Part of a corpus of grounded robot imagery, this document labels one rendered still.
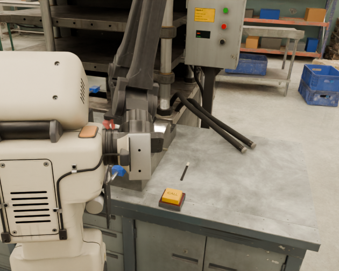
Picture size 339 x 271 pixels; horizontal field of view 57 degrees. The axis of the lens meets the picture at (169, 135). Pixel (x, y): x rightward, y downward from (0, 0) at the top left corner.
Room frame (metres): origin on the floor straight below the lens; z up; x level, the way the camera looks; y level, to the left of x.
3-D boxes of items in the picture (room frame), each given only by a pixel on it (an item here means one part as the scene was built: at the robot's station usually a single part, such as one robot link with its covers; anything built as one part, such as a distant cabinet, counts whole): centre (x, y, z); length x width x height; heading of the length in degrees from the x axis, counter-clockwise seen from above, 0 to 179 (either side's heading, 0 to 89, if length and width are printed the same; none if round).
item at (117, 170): (0.94, 0.18, 0.89); 0.13 x 0.05 x 0.05; 165
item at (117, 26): (2.22, 0.48, 1.20); 1.29 x 0.83 x 0.19; 75
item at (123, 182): (1.22, 0.16, 0.87); 0.50 x 0.26 x 0.14; 165
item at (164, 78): (2.22, 0.48, 0.96); 1.29 x 0.83 x 0.18; 75
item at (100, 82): (2.13, 0.47, 0.87); 0.50 x 0.27 x 0.17; 165
